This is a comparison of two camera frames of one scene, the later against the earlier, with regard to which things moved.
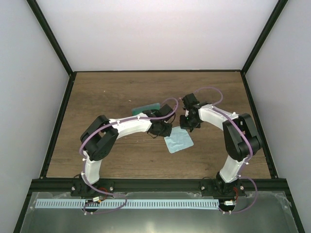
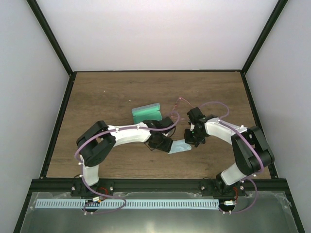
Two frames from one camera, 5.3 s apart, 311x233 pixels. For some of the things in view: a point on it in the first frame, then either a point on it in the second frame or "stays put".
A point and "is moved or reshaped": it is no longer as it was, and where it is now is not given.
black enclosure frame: (275, 186) stays put
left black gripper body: (162, 130) -> (160, 144)
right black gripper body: (189, 124) -> (194, 138)
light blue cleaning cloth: (179, 139) is moved or reshaped
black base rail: (162, 186) stays put
